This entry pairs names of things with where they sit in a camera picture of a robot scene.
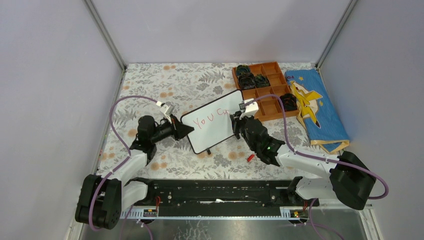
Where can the orange wooden compartment tray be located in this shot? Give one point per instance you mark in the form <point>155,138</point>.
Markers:
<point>270,105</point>

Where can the red marker cap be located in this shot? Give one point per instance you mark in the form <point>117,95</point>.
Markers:
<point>250,157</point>

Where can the black coiled band front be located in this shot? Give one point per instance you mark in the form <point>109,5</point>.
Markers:
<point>289,102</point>

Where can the left electronics board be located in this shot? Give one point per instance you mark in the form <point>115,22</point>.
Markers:
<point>150,212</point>

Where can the right aluminium frame post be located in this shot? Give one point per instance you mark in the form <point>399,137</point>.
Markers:
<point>334,36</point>

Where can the blue cartoon cloth bag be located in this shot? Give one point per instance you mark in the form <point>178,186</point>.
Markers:
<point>317,114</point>

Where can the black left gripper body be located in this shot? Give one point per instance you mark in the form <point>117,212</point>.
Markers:
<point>174,127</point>

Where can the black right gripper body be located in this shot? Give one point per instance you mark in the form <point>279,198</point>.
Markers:
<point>239,123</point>

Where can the electronics board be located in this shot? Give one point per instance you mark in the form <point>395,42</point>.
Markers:
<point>298,213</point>
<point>150,212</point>

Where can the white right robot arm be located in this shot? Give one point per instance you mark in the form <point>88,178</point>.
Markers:
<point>344,178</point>

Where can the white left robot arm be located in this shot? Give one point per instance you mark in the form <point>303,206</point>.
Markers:
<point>102,198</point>

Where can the black coiled band middle left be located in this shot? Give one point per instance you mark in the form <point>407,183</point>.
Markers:
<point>246,81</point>

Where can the aluminium frame post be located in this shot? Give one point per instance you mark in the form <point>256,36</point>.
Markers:
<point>334,36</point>
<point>97,19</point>

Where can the floral table cloth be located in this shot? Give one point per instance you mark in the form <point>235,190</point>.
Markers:
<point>187,86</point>

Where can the black coiled band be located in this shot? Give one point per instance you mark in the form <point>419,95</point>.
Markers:
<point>246,81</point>
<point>242,69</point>
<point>261,81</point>
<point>289,102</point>

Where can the left aluminium frame post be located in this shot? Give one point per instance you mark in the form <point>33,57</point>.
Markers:
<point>97,19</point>

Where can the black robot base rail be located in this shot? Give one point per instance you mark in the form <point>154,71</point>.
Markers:
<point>220,198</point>

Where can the black coiled band back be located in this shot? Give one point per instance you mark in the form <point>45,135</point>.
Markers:
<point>242,69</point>

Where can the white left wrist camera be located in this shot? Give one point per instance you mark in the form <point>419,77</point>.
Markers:
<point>166,109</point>

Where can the right electronics board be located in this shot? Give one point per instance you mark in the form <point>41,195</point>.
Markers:
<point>298,213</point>

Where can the black coiled band middle right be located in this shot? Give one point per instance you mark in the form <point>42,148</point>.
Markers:
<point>261,81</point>

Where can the black framed whiteboard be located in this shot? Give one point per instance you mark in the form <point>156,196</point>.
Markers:
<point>211,122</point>

